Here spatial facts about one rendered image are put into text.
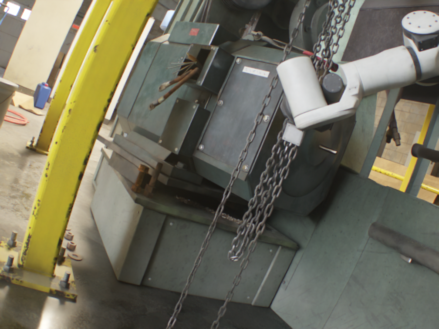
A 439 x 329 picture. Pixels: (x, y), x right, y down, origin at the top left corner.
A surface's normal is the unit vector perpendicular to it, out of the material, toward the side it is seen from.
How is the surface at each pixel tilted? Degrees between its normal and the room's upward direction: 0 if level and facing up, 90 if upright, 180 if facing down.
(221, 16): 90
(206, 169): 135
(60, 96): 90
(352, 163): 72
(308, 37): 90
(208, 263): 90
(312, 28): 111
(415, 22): 62
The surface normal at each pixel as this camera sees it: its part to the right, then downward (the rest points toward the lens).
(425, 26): -0.36, -0.62
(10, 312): 0.39, -0.92
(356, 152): 0.54, -0.05
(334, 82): -0.21, -0.02
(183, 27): -0.62, -0.21
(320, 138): 0.68, 0.33
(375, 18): -0.81, -0.31
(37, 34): 0.43, 0.25
